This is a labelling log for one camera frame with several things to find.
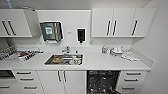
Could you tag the stainless steel dishwasher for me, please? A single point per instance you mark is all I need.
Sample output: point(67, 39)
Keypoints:
point(103, 82)

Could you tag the small chrome sink pump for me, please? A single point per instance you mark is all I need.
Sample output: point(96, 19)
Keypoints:
point(76, 52)

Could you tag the black soap dispenser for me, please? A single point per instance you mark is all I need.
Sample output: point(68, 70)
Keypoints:
point(81, 35)

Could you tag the chrome faucet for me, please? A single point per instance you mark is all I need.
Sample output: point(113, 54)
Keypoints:
point(66, 50)

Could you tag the small white bottle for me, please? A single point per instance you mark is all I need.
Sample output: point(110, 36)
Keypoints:
point(108, 51)

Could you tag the stack of white plates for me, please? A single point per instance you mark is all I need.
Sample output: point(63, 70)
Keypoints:
point(117, 51)

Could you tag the grey paper towel dispenser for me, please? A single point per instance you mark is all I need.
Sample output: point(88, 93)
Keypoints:
point(50, 31)

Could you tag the steel kitchen sink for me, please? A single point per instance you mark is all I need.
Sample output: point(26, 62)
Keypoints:
point(50, 62)

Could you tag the white two-door base cabinet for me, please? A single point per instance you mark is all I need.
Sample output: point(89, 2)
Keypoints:
point(61, 83)

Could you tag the white dish cloth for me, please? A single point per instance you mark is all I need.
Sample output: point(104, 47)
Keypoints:
point(130, 57)

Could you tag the white drawer unit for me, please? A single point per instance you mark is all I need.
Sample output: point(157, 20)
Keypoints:
point(28, 83)
point(131, 81)

